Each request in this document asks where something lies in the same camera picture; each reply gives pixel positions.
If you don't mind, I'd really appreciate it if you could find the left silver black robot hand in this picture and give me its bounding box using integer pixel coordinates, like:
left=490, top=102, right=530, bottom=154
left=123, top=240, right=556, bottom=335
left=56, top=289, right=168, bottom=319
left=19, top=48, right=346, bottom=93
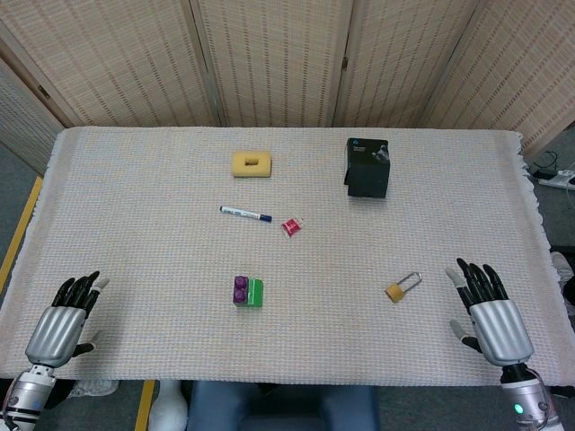
left=24, top=270, right=111, bottom=370

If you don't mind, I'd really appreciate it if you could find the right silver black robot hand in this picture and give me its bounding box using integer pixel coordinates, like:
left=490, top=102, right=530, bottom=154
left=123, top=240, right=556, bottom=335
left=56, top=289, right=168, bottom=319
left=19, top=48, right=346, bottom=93
left=444, top=257, right=535, bottom=368

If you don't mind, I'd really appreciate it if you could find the purple toy brick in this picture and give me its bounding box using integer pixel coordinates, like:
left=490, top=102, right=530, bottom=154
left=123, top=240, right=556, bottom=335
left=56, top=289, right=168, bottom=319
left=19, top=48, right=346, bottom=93
left=233, top=275, right=251, bottom=306

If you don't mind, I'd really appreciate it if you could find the green toy brick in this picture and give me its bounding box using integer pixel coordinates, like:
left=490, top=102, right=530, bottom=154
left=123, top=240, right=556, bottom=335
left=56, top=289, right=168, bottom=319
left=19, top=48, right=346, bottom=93
left=236, top=277, right=264, bottom=309

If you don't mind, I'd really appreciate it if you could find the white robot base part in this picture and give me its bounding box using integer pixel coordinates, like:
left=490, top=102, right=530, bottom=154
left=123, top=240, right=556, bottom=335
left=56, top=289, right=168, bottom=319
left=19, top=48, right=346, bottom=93
left=147, top=380, right=189, bottom=431

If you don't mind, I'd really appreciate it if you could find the yellow floor tape strip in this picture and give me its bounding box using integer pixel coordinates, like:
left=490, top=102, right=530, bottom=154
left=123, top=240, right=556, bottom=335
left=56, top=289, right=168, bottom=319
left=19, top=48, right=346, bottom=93
left=134, top=380, right=156, bottom=431
left=0, top=176, right=44, bottom=282

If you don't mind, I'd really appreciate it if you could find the brass padlock with long shackle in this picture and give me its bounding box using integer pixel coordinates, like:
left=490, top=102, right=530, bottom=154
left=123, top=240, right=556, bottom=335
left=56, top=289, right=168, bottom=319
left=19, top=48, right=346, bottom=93
left=384, top=271, right=423, bottom=303

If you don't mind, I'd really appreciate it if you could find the beige woven tablecloth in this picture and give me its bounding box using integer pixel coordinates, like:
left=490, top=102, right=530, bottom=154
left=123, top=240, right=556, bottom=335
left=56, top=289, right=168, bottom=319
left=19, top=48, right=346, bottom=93
left=0, top=126, right=558, bottom=387

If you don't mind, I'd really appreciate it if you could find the white power strip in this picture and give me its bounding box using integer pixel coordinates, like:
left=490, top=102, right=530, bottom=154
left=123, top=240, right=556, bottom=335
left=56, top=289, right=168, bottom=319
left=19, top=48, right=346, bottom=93
left=536, top=168, right=575, bottom=189

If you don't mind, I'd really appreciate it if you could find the black cardboard box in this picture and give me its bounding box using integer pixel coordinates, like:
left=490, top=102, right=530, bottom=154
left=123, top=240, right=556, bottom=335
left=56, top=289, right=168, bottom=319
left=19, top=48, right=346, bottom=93
left=343, top=136, right=390, bottom=199

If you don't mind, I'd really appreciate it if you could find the white marker with blue cap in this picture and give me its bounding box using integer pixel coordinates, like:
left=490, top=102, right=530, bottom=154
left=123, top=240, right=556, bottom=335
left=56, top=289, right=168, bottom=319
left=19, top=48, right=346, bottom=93
left=219, top=205, right=273, bottom=224

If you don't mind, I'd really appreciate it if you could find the red candy packet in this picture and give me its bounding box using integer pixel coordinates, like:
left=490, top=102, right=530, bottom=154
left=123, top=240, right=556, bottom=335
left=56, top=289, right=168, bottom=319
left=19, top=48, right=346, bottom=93
left=280, top=216, right=303, bottom=239

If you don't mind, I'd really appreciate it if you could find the yellow sponge with hole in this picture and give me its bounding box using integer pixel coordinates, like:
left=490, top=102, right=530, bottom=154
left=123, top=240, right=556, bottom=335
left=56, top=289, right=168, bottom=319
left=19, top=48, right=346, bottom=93
left=231, top=151, right=274, bottom=180

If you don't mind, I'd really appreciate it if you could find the woven wooden folding screen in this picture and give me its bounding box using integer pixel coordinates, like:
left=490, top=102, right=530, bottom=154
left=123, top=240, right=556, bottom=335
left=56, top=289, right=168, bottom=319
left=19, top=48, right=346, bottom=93
left=0, top=0, right=575, bottom=176

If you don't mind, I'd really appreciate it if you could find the black power cable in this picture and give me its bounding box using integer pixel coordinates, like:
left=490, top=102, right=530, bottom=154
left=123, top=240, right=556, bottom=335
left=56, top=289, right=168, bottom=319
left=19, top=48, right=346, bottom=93
left=529, top=151, right=561, bottom=179

